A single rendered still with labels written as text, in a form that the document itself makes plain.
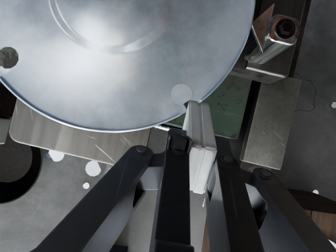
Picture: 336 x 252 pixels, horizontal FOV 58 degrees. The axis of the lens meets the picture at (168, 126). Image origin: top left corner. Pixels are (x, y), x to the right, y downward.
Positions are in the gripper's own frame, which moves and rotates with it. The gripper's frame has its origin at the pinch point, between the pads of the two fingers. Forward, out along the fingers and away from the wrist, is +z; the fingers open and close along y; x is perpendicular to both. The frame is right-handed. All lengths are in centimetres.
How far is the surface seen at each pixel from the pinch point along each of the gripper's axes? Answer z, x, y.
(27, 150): 73, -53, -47
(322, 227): 42, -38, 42
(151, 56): 13.6, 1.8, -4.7
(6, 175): 69, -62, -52
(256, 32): 15.0, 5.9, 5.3
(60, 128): 9.8, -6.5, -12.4
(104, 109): 10.8, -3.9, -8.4
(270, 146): 23.4, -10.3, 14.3
